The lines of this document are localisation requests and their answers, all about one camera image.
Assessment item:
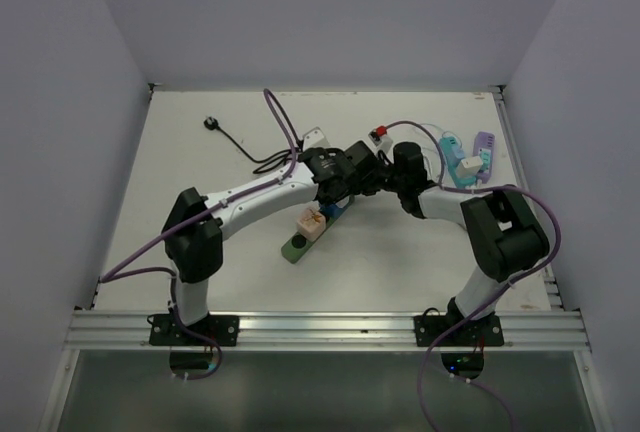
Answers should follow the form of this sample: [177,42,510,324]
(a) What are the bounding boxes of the blue cube adapter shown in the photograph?
[319,204,345,221]

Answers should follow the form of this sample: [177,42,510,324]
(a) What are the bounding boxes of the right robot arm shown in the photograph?
[372,142,551,345]

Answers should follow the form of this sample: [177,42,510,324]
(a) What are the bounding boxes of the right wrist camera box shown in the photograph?
[368,126,394,154]

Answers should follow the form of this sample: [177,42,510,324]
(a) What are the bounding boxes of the aluminium front rail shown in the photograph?
[63,311,590,352]

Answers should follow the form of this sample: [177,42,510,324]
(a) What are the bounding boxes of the white charger on teal strip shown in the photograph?
[455,156,484,180]

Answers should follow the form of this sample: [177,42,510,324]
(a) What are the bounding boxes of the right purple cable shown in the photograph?
[384,120,561,432]

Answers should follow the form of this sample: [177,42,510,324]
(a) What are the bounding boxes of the pink cube adapter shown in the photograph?
[296,207,327,242]

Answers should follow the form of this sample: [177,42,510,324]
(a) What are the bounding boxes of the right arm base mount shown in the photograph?
[413,300,505,348]

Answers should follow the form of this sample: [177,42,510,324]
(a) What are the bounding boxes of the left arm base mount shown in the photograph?
[146,313,240,347]

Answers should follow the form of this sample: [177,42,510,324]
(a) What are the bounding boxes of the black power cord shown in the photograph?
[202,116,301,176]

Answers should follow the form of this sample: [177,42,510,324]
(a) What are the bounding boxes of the teal power strip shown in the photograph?
[439,137,476,189]

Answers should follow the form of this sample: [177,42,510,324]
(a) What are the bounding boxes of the purple power strip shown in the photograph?
[473,131,495,184]

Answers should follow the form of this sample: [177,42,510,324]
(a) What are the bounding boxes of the green power strip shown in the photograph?
[280,196,355,264]

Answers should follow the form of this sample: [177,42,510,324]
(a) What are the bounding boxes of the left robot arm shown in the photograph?
[162,141,384,345]

